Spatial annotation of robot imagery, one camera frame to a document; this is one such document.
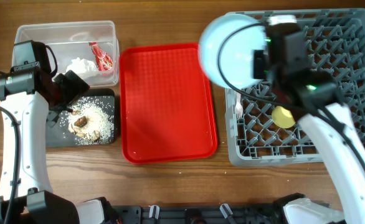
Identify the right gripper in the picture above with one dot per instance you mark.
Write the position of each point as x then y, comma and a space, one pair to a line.
257, 58

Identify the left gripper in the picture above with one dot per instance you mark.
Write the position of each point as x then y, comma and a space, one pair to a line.
75, 86

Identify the white tissue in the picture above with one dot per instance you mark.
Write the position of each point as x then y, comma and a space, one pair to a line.
82, 67

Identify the rice and food scraps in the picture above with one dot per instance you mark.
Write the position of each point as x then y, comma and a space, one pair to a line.
91, 122

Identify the large light blue plate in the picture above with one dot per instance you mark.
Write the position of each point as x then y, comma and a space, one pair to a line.
231, 41

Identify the red snack wrapper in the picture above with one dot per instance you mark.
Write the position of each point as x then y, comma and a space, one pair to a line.
103, 60

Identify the yellow cup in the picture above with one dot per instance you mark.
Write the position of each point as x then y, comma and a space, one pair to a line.
282, 117

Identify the white plastic fork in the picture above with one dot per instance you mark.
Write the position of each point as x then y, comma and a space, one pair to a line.
238, 106

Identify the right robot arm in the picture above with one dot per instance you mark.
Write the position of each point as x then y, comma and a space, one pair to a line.
317, 104

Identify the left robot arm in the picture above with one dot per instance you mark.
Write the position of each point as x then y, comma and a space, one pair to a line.
32, 95

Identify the black waste tray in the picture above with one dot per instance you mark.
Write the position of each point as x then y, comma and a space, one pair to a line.
53, 134

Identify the grey dishwasher rack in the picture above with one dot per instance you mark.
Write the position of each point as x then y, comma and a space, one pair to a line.
335, 43

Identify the clear plastic bin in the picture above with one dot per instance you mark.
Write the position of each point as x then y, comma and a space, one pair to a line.
69, 40

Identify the red serving tray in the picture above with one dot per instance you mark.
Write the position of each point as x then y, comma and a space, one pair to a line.
166, 106

